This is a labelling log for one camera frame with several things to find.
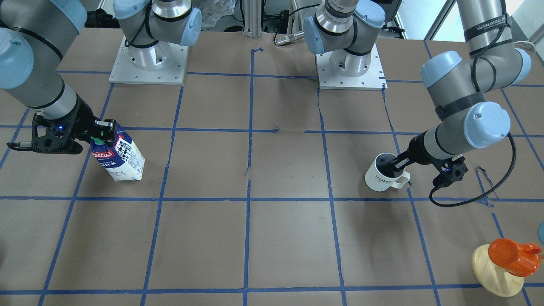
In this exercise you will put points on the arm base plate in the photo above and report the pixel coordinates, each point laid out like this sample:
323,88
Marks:
162,64
338,70

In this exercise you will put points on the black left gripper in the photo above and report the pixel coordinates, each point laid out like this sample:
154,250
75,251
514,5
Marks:
417,149

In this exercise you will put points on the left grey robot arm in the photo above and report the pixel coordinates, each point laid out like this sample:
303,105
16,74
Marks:
347,29

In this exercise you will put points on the orange cup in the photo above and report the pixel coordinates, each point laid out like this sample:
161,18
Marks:
520,260

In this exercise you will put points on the blue white milk carton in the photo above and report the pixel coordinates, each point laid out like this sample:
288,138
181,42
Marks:
124,161

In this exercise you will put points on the aluminium frame post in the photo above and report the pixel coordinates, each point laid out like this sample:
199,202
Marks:
253,10

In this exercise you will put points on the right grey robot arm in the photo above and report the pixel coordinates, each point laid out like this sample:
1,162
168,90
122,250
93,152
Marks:
35,37

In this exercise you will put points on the white mug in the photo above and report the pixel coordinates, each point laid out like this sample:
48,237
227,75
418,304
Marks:
381,175

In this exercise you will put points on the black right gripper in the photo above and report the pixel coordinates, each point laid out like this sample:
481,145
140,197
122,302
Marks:
82,116

